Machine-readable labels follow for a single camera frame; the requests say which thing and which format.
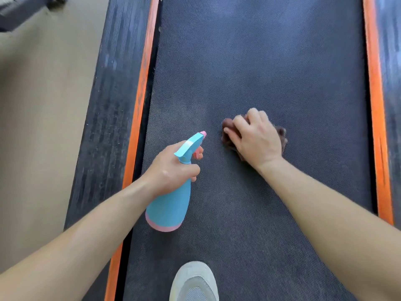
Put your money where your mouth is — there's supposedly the person's left hand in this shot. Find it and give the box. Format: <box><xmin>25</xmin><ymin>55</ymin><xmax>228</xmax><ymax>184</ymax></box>
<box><xmin>142</xmin><ymin>141</ymin><xmax>205</xmax><ymax>198</ymax></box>

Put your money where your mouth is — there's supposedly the person's right hand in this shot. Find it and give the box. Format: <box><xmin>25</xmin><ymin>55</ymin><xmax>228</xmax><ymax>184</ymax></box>
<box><xmin>223</xmin><ymin>108</ymin><xmax>283</xmax><ymax>169</ymax></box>

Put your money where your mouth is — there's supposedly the brown cleaning cloth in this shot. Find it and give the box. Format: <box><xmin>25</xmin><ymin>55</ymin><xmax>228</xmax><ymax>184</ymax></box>
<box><xmin>221</xmin><ymin>114</ymin><xmax>288</xmax><ymax>162</ymax></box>

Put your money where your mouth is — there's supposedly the blue pink spray bottle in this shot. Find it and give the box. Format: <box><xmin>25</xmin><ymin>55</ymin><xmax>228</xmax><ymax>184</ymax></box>
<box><xmin>145</xmin><ymin>131</ymin><xmax>207</xmax><ymax>233</ymax></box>

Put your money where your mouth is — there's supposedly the person's left forearm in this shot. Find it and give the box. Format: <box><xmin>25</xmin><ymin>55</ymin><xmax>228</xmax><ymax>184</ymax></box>
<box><xmin>0</xmin><ymin>176</ymin><xmax>158</xmax><ymax>301</ymax></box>

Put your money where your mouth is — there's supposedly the person's right forearm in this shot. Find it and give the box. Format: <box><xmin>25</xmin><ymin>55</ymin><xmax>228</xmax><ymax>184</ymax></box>
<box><xmin>255</xmin><ymin>155</ymin><xmax>401</xmax><ymax>301</ymax></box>

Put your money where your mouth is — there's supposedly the black treadmill belt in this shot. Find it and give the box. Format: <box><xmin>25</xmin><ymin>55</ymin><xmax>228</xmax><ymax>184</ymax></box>
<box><xmin>123</xmin><ymin>0</ymin><xmax>377</xmax><ymax>301</ymax></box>

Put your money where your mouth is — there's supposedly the person's white grey shoe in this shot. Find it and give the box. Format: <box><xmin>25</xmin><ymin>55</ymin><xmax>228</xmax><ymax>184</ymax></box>
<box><xmin>169</xmin><ymin>261</ymin><xmax>219</xmax><ymax>301</ymax></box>

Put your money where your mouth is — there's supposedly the black equipment base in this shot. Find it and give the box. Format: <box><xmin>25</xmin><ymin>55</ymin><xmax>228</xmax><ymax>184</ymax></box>
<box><xmin>0</xmin><ymin>0</ymin><xmax>68</xmax><ymax>32</ymax></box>

